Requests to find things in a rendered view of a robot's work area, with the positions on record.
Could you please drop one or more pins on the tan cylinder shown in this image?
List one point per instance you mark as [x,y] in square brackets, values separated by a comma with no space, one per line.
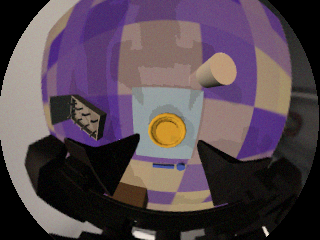
[219,69]

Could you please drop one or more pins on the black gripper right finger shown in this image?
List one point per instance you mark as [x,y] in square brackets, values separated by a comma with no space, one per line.
[225,173]

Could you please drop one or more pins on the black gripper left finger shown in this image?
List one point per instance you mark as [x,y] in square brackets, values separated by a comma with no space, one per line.
[108,162]

